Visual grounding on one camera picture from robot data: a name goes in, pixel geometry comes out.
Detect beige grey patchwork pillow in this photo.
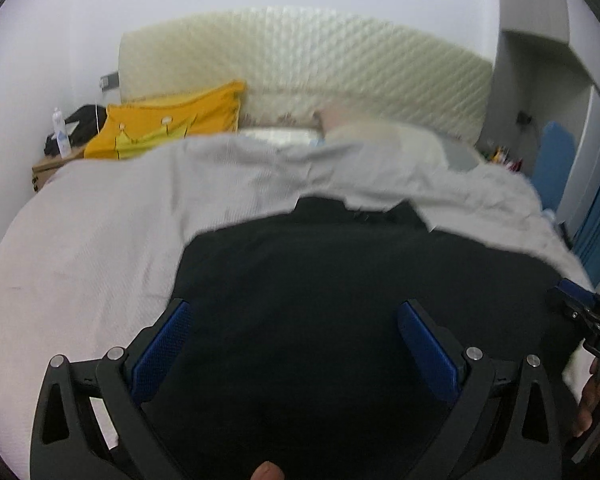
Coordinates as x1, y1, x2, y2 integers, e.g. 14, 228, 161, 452
313, 104, 484, 172

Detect black coat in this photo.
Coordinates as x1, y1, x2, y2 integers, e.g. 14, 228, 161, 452
145, 197, 579, 479

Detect wall socket panel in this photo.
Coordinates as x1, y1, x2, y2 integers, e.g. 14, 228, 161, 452
99, 72, 120, 92

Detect person's left hand thumb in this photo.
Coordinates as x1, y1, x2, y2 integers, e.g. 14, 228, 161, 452
250, 462, 285, 480

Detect cream quilted headboard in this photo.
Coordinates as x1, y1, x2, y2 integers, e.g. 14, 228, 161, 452
118, 6, 492, 144

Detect grey duvet on bed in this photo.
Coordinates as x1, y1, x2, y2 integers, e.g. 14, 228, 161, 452
0, 134, 590, 479

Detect wooden nightstand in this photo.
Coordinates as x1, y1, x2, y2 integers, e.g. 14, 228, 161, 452
31, 146, 85, 193

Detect yellow crown pillow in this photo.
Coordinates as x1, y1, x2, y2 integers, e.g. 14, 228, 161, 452
83, 80, 247, 160

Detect white spray bottle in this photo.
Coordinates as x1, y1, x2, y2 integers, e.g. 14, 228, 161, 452
52, 107, 72, 159

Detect grey white wardrobe cabinet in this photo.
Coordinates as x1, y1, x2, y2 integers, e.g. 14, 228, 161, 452
479, 0, 600, 234

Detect black bag on nightstand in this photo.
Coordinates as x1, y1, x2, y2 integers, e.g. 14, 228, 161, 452
43, 104, 107, 156

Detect patterned bed sheet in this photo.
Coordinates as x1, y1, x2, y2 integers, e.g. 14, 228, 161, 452
238, 127, 324, 148

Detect person's right hand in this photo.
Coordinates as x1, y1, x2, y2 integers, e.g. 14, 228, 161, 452
572, 359, 600, 437

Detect small items on side table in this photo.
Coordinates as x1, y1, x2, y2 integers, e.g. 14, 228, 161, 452
486, 145, 524, 172

